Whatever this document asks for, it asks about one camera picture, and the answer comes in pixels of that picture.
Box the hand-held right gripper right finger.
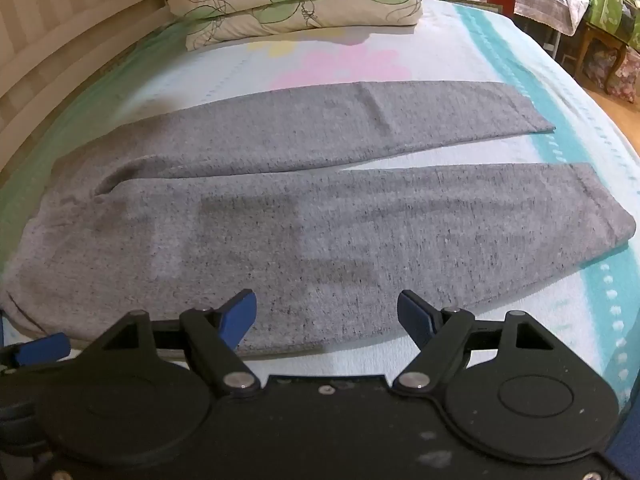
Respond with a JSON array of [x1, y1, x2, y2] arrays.
[[392, 289, 568, 397]]

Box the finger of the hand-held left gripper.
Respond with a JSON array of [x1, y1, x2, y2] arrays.
[[0, 333, 72, 377]]

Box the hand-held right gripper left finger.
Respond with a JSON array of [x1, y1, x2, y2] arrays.
[[94, 289, 262, 397]]

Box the grey pants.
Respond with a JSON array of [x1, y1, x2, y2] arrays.
[[2, 79, 637, 357]]

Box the floral bed sheet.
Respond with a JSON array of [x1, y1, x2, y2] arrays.
[[0, 0, 640, 413]]

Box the white wooden headboard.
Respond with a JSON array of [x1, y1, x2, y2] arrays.
[[0, 0, 201, 173]]

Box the floral bag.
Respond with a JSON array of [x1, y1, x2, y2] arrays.
[[586, 45, 640, 106]]

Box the wooden side table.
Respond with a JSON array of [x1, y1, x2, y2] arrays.
[[574, 22, 632, 96]]

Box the green patterned box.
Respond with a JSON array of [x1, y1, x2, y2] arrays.
[[580, 0, 640, 52]]

